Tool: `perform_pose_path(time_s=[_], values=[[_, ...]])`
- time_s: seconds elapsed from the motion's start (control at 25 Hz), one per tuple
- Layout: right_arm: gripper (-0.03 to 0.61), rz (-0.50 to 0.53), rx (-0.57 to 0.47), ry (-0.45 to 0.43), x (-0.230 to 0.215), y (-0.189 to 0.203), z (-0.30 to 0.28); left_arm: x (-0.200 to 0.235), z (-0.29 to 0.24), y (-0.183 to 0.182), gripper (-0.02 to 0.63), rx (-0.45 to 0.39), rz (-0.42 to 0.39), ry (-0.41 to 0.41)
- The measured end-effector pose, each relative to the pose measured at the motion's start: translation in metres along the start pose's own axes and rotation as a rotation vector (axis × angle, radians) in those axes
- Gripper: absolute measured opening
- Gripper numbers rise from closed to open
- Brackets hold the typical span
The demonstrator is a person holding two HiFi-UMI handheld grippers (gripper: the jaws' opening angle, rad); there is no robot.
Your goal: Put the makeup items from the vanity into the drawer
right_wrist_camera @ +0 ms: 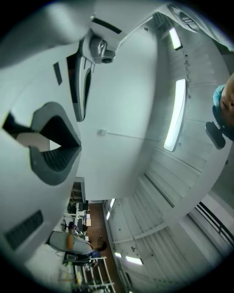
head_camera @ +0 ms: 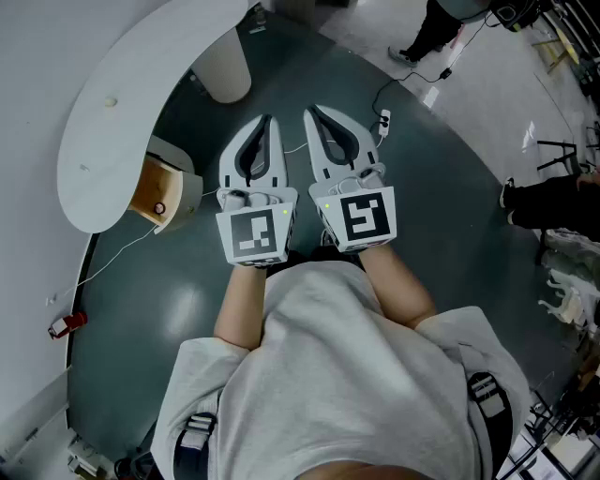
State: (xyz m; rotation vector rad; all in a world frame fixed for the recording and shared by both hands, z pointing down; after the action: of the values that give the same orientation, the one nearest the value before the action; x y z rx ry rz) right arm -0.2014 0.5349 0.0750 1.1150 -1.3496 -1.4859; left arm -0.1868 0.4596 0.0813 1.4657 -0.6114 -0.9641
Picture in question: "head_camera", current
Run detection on black cable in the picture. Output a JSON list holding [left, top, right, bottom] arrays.
[[372, 8, 491, 118]]

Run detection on white cable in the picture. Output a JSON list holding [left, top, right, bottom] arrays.
[[69, 133, 383, 292]]

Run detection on grey black harness strap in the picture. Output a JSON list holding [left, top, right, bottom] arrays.
[[466, 369, 513, 480], [173, 412, 219, 480]]

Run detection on black stool frame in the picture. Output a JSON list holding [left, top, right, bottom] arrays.
[[535, 139, 580, 173]]

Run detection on person's left forearm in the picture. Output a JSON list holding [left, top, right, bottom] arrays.
[[213, 265, 269, 352]]

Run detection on person's right forearm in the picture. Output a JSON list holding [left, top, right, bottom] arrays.
[[363, 243, 437, 330]]

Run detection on white round table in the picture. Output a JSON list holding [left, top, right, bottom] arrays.
[[55, 0, 263, 234]]

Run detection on pile of white plastic parts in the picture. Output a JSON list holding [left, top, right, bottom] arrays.
[[537, 228, 600, 330]]

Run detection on person's black trousers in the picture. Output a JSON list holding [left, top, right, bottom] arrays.
[[286, 247, 368, 271]]

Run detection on small wooden drawer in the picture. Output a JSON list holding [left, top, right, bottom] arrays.
[[129, 135, 203, 235]]

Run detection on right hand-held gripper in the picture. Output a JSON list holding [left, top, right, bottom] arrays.
[[303, 104, 398, 255]]

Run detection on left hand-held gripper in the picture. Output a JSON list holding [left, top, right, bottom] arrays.
[[214, 113, 300, 269]]

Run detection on red and white small device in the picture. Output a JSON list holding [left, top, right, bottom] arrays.
[[47, 310, 89, 340]]

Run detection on person's grey t-shirt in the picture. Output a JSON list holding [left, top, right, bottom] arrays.
[[149, 260, 533, 480]]

